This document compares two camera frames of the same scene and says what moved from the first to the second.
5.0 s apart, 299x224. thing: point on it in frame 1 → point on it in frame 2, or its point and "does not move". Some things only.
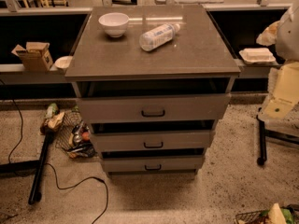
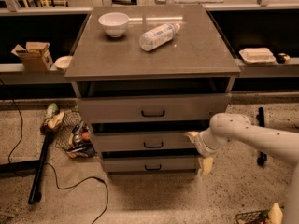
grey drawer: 150,140 does not move
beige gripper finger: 267,37 → 192,135
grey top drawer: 147,108 does not move
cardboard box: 35,56 does not move
